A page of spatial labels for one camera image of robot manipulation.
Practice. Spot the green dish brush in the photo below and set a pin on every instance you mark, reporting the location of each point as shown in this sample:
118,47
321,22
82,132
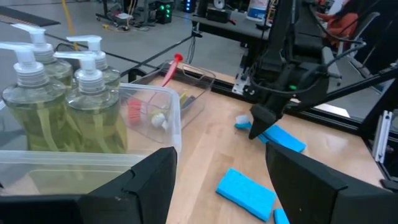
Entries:
183,97

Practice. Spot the black box device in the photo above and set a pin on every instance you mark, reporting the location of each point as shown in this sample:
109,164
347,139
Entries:
217,15

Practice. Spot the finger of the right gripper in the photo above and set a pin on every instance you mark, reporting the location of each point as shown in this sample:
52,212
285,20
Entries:
262,119

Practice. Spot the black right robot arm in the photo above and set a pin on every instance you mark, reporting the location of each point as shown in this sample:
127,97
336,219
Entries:
280,31

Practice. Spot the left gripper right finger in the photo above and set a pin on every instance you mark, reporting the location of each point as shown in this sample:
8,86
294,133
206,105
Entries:
304,193

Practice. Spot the red dish brush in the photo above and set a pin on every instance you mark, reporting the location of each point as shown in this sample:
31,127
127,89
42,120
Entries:
172,70

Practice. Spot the blue dish brush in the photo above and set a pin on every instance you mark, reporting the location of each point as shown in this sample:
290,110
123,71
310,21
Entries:
244,125

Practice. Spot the black keyboard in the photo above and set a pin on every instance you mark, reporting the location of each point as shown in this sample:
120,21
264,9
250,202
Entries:
25,17

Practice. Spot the grey desk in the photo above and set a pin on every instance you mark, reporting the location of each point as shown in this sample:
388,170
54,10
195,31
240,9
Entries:
236,29

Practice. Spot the green soap bottle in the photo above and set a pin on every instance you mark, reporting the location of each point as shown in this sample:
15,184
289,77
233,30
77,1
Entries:
59,70
34,109

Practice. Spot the tall clear plastic bin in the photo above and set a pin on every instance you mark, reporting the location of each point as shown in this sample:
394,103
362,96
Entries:
62,174

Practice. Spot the person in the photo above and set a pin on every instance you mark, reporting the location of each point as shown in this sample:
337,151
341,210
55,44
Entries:
342,25

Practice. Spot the shallow clear plastic tray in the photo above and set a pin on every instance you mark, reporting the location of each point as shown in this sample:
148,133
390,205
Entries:
199,93

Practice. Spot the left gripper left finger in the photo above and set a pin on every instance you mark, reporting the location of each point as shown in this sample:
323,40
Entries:
140,196

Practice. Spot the grey office chair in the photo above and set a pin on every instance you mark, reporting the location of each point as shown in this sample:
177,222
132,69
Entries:
367,34

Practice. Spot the blue cellulose sponge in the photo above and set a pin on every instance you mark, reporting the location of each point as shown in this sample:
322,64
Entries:
286,139
245,193
280,217

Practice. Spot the black computer green lights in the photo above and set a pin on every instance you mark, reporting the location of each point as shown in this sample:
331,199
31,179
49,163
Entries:
164,11

